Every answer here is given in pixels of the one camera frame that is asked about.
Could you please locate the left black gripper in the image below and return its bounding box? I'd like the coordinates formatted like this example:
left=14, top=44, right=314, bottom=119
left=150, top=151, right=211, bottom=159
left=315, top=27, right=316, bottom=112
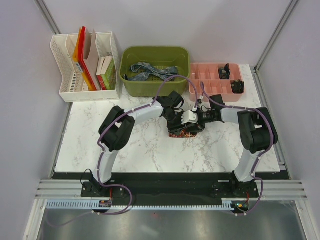
left=163, top=111, right=187, bottom=137

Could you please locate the red patterned tie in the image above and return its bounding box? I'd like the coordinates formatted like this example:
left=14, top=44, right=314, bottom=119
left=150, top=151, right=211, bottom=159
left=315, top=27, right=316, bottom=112
left=168, top=129, right=198, bottom=139

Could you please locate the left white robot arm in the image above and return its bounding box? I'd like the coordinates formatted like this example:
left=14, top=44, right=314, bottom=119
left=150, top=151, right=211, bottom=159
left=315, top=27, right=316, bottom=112
left=92, top=91, right=184, bottom=197

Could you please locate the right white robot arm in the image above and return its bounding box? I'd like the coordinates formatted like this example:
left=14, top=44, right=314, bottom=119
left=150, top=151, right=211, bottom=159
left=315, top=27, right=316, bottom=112
left=195, top=94, right=278, bottom=197

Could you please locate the rolled dark tie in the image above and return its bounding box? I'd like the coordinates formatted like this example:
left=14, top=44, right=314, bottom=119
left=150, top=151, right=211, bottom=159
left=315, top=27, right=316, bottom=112
left=218, top=63, right=231, bottom=80
left=230, top=79, right=245, bottom=94

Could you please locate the pink divided organizer tray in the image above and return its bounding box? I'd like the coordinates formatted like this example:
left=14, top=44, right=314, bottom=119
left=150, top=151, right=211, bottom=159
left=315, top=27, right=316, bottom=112
left=189, top=63, right=246, bottom=102

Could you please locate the blue patterned tie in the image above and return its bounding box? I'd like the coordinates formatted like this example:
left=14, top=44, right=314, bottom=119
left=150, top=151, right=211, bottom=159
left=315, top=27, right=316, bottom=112
left=122, top=62, right=179, bottom=82

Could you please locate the olive green plastic bin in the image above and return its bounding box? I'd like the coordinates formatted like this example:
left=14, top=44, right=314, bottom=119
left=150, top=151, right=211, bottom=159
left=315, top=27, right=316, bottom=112
left=119, top=46, right=191, bottom=97

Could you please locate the green treehouse book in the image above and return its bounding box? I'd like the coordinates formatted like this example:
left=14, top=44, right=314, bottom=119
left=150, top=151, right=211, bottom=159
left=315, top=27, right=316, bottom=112
left=105, top=58, right=117, bottom=90

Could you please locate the red white book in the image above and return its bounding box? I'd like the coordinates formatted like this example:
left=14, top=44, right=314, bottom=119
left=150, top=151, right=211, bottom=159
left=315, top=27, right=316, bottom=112
left=96, top=56, right=113, bottom=91

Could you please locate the white plastic file rack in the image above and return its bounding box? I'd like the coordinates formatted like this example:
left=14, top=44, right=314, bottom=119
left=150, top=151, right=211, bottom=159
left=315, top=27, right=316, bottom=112
left=50, top=31, right=123, bottom=103

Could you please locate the beige folder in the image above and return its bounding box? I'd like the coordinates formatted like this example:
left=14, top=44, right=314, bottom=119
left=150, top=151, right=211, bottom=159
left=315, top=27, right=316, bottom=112
left=83, top=29, right=101, bottom=91

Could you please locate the orange red folder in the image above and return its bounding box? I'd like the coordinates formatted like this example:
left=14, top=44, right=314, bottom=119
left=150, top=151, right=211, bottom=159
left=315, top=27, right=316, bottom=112
left=72, top=26, right=97, bottom=91

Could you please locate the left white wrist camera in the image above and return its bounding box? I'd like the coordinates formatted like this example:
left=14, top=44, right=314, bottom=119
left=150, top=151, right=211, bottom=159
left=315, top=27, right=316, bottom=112
left=181, top=110, right=198, bottom=124

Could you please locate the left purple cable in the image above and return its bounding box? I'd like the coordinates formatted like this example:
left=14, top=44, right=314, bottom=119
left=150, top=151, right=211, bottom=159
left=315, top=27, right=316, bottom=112
left=97, top=75, right=200, bottom=187

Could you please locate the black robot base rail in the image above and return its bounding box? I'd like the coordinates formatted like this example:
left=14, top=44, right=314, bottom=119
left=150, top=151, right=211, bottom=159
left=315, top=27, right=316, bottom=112
left=81, top=173, right=259, bottom=207

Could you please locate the white slotted cable duct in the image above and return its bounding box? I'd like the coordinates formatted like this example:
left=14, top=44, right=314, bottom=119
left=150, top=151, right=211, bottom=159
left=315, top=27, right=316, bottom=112
left=46, top=199, right=249, bottom=211

